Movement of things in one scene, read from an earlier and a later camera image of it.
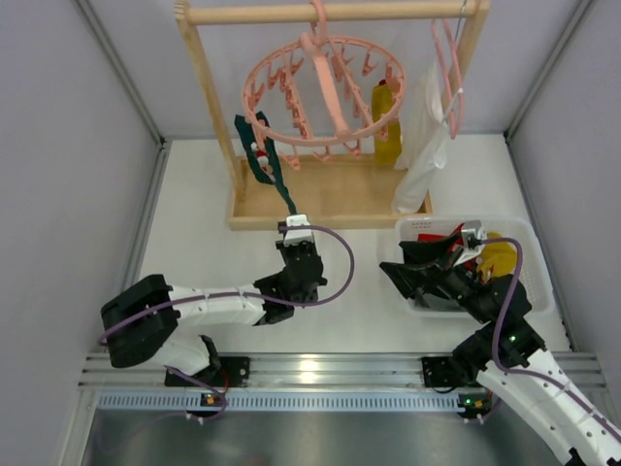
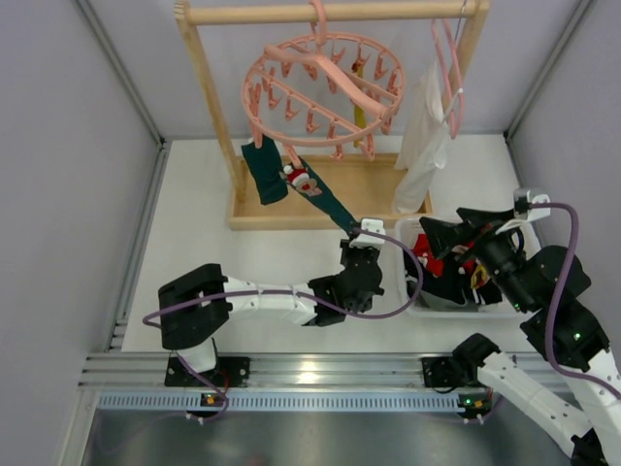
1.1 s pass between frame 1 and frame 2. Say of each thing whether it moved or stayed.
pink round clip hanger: stayed
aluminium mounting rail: stayed
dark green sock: moved
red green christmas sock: moved
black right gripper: moved
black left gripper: moved
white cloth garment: stayed
